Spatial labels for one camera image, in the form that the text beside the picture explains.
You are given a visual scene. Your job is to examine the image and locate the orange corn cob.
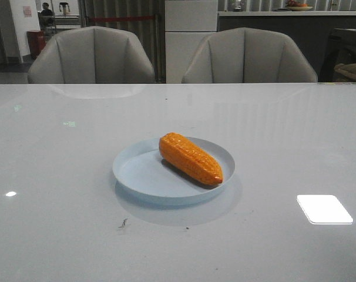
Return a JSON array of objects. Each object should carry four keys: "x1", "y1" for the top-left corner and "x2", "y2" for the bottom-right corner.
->
[{"x1": 159, "y1": 132, "x2": 223, "y2": 186}]

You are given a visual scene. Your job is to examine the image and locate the light blue plate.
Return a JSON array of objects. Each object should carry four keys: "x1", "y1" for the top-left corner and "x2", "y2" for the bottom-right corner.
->
[{"x1": 113, "y1": 137, "x2": 236, "y2": 206}]

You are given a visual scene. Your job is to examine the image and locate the grey chair right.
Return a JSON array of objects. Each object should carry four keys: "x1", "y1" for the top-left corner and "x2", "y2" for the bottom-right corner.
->
[{"x1": 182, "y1": 28, "x2": 317, "y2": 83}]

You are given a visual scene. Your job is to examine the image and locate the grey chair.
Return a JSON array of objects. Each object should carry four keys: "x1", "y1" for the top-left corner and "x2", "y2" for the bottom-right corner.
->
[
  {"x1": 28, "y1": 26, "x2": 155, "y2": 84},
  {"x1": 182, "y1": 28, "x2": 317, "y2": 83}
]

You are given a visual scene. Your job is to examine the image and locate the white refrigerator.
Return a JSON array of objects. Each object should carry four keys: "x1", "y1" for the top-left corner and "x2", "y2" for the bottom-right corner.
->
[{"x1": 164, "y1": 1, "x2": 218, "y2": 83}]

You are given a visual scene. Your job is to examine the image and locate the grey chair left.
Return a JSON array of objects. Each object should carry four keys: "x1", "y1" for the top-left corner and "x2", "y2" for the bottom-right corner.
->
[{"x1": 28, "y1": 26, "x2": 155, "y2": 84}]

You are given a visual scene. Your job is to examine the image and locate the dark counter with white top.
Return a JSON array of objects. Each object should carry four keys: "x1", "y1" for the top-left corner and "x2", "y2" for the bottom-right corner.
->
[{"x1": 217, "y1": 11, "x2": 356, "y2": 82}]

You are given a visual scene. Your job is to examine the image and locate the red trash bin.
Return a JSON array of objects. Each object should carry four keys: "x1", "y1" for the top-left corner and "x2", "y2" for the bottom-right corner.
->
[{"x1": 26, "y1": 30, "x2": 46, "y2": 59}]

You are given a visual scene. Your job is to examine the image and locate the fruit bowl on counter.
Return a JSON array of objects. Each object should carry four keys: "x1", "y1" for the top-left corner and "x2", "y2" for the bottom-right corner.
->
[{"x1": 285, "y1": 0, "x2": 313, "y2": 11}]

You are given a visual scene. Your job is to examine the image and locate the seated person in background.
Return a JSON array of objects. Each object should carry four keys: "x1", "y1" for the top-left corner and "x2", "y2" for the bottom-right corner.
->
[{"x1": 38, "y1": 2, "x2": 53, "y2": 28}]

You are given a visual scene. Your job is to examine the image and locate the brown cushion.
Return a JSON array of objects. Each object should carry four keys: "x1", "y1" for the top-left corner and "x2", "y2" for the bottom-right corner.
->
[{"x1": 334, "y1": 63, "x2": 356, "y2": 82}]

